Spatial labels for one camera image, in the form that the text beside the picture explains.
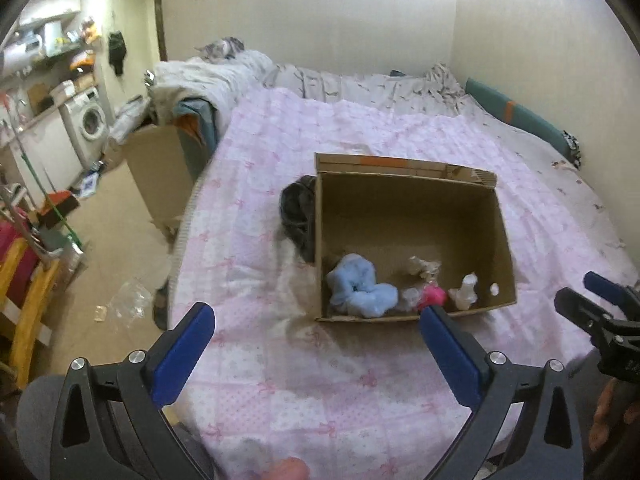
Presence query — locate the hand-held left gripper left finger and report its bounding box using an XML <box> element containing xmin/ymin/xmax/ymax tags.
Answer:
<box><xmin>48</xmin><ymin>301</ymin><xmax>217</xmax><ymax>480</ymax></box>

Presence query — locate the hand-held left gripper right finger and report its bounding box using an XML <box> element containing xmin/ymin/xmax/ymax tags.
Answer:
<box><xmin>419</xmin><ymin>304</ymin><xmax>586</xmax><ymax>480</ymax></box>

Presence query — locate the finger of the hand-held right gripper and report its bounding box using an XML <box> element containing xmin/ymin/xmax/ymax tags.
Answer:
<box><xmin>583</xmin><ymin>271</ymin><xmax>640</xmax><ymax>311</ymax></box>
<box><xmin>553</xmin><ymin>287</ymin><xmax>621</xmax><ymax>346</ymax></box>

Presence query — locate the cream scrunchie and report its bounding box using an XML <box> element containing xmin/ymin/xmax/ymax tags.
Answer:
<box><xmin>407</xmin><ymin>256</ymin><xmax>443</xmax><ymax>281</ymax></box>

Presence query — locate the light blue fluffy scrunchie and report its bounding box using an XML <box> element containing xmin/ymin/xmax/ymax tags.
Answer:
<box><xmin>327</xmin><ymin>254</ymin><xmax>399</xmax><ymax>318</ymax></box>

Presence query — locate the cardboard box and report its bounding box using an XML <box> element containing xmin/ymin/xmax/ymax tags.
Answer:
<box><xmin>313</xmin><ymin>153</ymin><xmax>517</xmax><ymax>323</ymax></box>

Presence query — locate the pink soft ball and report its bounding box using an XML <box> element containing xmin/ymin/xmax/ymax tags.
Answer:
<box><xmin>417</xmin><ymin>282</ymin><xmax>447</xmax><ymax>311</ymax></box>

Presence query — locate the person's right hand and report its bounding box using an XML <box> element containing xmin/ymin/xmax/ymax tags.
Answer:
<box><xmin>589</xmin><ymin>379</ymin><xmax>633</xmax><ymax>453</ymax></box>

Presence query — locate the dark slipper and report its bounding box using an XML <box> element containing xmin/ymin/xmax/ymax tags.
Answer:
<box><xmin>152</xmin><ymin>285</ymin><xmax>171</xmax><ymax>331</ymax></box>

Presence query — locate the clear plastic bag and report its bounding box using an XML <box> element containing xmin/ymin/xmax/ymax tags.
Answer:
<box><xmin>107</xmin><ymin>280</ymin><xmax>153</xmax><ymax>331</ymax></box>

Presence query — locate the black white patterned cloth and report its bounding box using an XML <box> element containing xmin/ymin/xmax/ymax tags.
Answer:
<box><xmin>561</xmin><ymin>131</ymin><xmax>582</xmax><ymax>168</ymax></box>

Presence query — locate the yellow wooden chair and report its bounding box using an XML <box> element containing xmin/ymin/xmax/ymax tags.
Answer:
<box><xmin>0</xmin><ymin>237</ymin><xmax>63</xmax><ymax>391</ymax></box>

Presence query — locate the dark grey cloth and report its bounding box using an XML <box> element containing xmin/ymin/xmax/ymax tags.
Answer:
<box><xmin>280</xmin><ymin>176</ymin><xmax>317</xmax><ymax>263</ymax></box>

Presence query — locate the teal bed bumper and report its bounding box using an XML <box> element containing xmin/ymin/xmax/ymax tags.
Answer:
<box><xmin>465</xmin><ymin>77</ymin><xmax>581</xmax><ymax>161</ymax></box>

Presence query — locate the large cardboard sheet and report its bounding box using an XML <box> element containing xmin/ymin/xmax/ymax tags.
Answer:
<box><xmin>124</xmin><ymin>124</ymin><xmax>196</xmax><ymax>241</ymax></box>

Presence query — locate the red brown brush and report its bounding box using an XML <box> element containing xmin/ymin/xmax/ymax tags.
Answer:
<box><xmin>39</xmin><ymin>191</ymin><xmax>81</xmax><ymax>228</ymax></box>

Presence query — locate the teal orange blanket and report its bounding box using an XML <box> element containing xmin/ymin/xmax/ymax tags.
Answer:
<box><xmin>175</xmin><ymin>97</ymin><xmax>221</xmax><ymax>161</ymax></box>

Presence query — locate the white counter cabinet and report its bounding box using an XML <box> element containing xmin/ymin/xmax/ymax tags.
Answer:
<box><xmin>0</xmin><ymin>105</ymin><xmax>83</xmax><ymax>201</ymax></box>

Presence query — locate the white washing machine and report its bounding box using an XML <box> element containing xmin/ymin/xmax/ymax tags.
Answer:
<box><xmin>60</xmin><ymin>87</ymin><xmax>111</xmax><ymax>161</ymax></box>

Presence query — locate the white floral duvet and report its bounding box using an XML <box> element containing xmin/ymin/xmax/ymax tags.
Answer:
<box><xmin>149</xmin><ymin>50</ymin><xmax>275</xmax><ymax>126</ymax></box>

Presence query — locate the grey printed bed sheet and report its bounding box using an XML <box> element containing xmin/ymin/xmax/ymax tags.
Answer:
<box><xmin>262</xmin><ymin>62</ymin><xmax>471</xmax><ymax>116</ymax></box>

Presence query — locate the grey tabby cat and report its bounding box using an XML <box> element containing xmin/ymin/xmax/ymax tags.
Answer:
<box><xmin>195</xmin><ymin>36</ymin><xmax>246</xmax><ymax>63</ymax></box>

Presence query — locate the black hanging garment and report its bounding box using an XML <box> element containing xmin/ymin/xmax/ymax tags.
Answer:
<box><xmin>107</xmin><ymin>31</ymin><xmax>126</xmax><ymax>77</ymax></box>

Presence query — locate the green broom handle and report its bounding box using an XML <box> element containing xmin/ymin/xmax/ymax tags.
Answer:
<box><xmin>15</xmin><ymin>130</ymin><xmax>81</xmax><ymax>251</ymax></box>

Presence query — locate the cluttered wall shelf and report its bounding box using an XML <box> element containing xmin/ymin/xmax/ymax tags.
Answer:
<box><xmin>0</xmin><ymin>7</ymin><xmax>96</xmax><ymax>68</ymax></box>

